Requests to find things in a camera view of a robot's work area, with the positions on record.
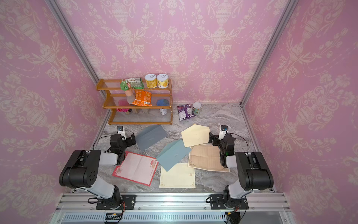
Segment cream envelope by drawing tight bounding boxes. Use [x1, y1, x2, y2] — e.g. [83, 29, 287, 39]
[181, 124, 210, 147]

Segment dark grey envelope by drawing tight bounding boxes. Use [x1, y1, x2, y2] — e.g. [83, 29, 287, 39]
[136, 125, 168, 151]

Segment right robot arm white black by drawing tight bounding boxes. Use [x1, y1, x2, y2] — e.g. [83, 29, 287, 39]
[207, 133, 274, 212]

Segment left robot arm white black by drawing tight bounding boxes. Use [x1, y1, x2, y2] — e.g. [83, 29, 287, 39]
[59, 133, 136, 211]

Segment teal blue envelope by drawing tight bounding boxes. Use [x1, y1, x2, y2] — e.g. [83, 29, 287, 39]
[156, 139, 191, 171]

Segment cream yellow letter paper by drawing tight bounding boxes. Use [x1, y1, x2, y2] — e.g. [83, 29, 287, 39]
[159, 163, 196, 189]

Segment green instant noodle cup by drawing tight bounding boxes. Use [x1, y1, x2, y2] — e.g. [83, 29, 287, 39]
[193, 102, 202, 115]

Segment purple snack bag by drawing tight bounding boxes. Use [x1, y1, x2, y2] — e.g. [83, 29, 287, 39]
[177, 104, 196, 122]

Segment pink item on shelf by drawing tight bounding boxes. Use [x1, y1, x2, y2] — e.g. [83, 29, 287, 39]
[117, 100, 131, 113]

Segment wooden three-tier shelf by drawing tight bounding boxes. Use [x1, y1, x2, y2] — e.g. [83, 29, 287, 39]
[96, 79, 173, 125]

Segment orange snack bag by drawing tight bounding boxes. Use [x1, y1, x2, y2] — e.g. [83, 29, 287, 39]
[132, 90, 152, 106]

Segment beige bottle on shelf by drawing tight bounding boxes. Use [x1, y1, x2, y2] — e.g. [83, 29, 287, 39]
[125, 90, 136, 105]

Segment blue lid cup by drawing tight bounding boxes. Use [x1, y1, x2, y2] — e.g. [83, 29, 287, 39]
[156, 99, 170, 116]

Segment green snack bag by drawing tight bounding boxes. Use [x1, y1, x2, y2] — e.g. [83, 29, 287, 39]
[120, 77, 145, 91]

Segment left yellow can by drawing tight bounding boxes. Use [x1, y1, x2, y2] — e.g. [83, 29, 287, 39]
[145, 74, 157, 89]

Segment yellow can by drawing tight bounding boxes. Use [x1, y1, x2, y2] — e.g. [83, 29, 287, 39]
[145, 74, 157, 89]
[156, 74, 169, 89]

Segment right yellow can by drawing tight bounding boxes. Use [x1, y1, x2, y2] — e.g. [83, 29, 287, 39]
[156, 74, 169, 89]

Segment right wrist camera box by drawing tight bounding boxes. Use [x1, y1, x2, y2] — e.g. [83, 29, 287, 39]
[218, 125, 228, 140]

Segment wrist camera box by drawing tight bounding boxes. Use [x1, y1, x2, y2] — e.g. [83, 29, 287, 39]
[218, 125, 228, 140]
[117, 126, 126, 140]

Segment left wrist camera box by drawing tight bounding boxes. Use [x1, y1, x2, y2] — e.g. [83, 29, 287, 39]
[117, 126, 126, 140]

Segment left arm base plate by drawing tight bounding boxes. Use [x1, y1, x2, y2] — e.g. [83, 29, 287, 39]
[96, 194, 136, 210]

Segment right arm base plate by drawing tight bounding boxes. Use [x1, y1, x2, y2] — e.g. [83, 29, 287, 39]
[206, 194, 249, 211]

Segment aluminium front rail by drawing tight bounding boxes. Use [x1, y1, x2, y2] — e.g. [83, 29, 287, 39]
[55, 192, 290, 212]

